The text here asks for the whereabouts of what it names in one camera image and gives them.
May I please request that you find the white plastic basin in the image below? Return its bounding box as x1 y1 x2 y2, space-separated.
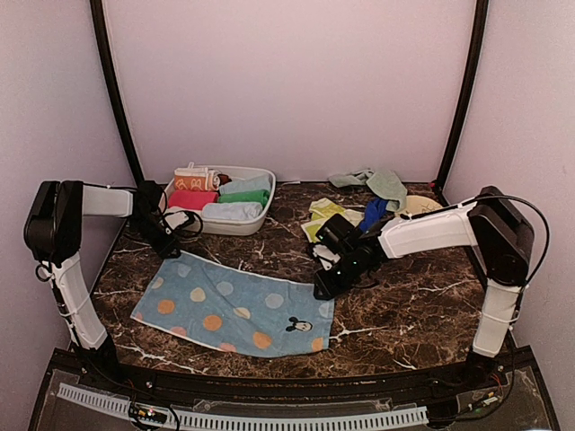
161 163 277 236

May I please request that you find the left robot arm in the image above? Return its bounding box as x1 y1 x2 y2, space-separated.
23 180 181 353

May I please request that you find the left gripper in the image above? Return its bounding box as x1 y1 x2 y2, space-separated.
128 215 179 259

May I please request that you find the pink rolled towel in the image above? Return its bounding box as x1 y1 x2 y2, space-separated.
168 190 219 211

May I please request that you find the green rolled towel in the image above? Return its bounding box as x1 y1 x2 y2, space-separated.
218 189 270 207

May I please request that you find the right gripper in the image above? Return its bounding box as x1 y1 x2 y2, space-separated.
314 250 364 300

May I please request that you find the light blue rolled towel front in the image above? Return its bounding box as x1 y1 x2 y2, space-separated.
201 202 263 221

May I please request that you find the green patterned small towel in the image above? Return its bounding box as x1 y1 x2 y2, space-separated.
301 198 364 243

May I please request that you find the brown rolled towel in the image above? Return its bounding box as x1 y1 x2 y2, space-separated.
217 174 232 185

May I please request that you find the white slotted cable duct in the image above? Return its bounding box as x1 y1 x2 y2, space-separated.
57 383 429 430

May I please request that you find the orange bunny towel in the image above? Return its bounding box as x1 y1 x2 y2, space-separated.
173 164 220 191

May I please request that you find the dark blue object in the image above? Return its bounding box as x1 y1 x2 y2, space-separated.
358 198 388 233

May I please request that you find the blue polka dot towel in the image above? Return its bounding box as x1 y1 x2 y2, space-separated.
131 252 334 358

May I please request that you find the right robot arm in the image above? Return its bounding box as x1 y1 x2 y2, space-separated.
314 186 539 390

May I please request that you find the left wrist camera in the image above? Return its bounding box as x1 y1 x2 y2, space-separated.
163 210 194 232

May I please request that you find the grey green crumpled towel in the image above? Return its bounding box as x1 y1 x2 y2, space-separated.
328 169 408 213

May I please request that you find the light blue rolled towel back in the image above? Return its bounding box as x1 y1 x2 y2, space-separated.
219 174 272 195

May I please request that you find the light blue rolled towel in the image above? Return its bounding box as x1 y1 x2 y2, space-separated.
201 202 263 221
219 174 272 195

